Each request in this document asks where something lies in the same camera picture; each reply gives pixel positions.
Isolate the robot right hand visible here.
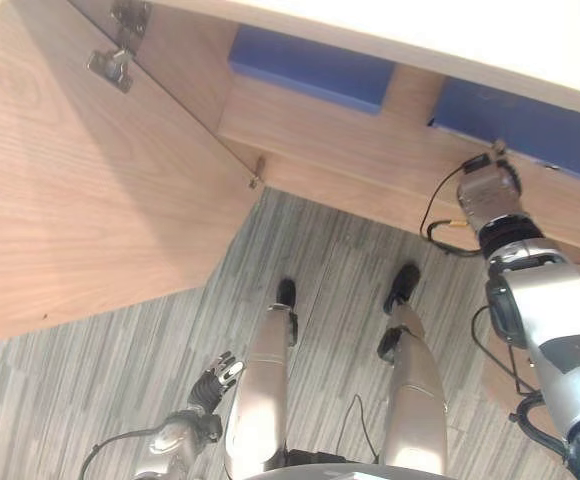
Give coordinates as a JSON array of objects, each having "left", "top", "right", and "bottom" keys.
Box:
[{"left": 456, "top": 140, "right": 525, "bottom": 232}]

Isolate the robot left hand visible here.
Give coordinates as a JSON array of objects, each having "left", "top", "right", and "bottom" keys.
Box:
[{"left": 187, "top": 350, "right": 247, "bottom": 416}]

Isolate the blue file folder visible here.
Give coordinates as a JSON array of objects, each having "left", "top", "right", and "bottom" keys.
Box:
[
  {"left": 227, "top": 25, "right": 397, "bottom": 118},
  {"left": 426, "top": 76, "right": 580, "bottom": 184}
]

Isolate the wooden office cabinet body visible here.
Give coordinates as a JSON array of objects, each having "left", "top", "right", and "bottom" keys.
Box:
[{"left": 67, "top": 0, "right": 580, "bottom": 269}]

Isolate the white cabinet top board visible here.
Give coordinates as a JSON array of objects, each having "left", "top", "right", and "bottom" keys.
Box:
[{"left": 145, "top": 0, "right": 580, "bottom": 122}]

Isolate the wooden cabinet door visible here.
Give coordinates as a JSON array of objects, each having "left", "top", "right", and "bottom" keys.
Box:
[{"left": 0, "top": 0, "right": 267, "bottom": 349}]

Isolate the robot left leg silver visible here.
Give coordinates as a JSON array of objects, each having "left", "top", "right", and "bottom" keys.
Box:
[{"left": 223, "top": 276, "right": 300, "bottom": 480}]

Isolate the robot leg silver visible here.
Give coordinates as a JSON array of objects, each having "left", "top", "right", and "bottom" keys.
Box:
[
  {"left": 376, "top": 263, "right": 450, "bottom": 477},
  {"left": 223, "top": 276, "right": 300, "bottom": 480}
]

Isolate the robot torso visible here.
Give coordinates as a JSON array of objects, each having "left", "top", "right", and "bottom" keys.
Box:
[{"left": 258, "top": 448, "right": 454, "bottom": 480}]

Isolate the robot right leg silver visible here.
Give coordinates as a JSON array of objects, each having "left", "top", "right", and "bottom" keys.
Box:
[{"left": 376, "top": 263, "right": 450, "bottom": 477}]

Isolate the small metal door hinge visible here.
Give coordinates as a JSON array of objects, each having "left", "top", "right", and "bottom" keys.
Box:
[{"left": 246, "top": 155, "right": 267, "bottom": 191}]

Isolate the large metal door hinge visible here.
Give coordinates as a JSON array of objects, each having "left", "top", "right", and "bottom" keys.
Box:
[{"left": 87, "top": 0, "right": 151, "bottom": 95}]

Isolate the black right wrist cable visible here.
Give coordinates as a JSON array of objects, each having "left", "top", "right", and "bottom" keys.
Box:
[{"left": 419, "top": 159, "right": 486, "bottom": 259}]

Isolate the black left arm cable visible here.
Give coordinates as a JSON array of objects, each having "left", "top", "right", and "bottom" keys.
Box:
[{"left": 79, "top": 427, "right": 171, "bottom": 480}]

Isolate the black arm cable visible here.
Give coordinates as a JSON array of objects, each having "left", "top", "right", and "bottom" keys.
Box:
[
  {"left": 470, "top": 304, "right": 574, "bottom": 464},
  {"left": 79, "top": 427, "right": 171, "bottom": 480}
]

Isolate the thin black body cable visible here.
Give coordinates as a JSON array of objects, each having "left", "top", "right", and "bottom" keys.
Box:
[{"left": 336, "top": 393, "right": 377, "bottom": 465}]

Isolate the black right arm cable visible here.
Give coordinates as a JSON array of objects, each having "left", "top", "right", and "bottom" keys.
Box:
[{"left": 470, "top": 304, "right": 574, "bottom": 464}]

